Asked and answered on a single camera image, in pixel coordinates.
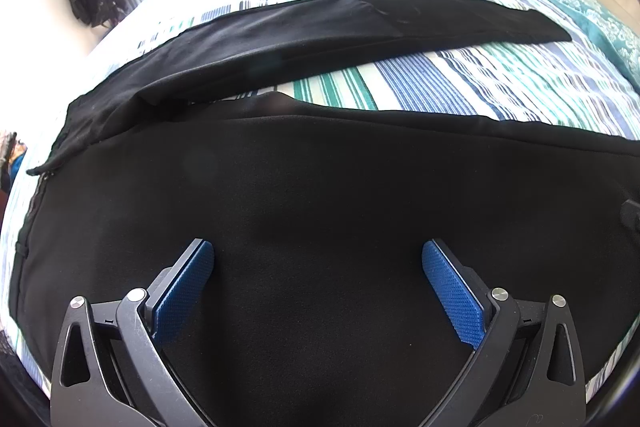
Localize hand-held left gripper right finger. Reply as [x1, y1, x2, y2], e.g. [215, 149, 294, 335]
[422, 239, 586, 427]

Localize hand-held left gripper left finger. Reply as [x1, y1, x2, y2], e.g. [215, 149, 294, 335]
[50, 238, 215, 427]

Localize black pants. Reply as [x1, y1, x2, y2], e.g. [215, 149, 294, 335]
[10, 0, 640, 427]

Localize striped bedsheet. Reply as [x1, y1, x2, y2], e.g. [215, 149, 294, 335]
[0, 0, 640, 408]

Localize colourful clothes pile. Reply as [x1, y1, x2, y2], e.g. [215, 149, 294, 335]
[0, 132, 27, 190]

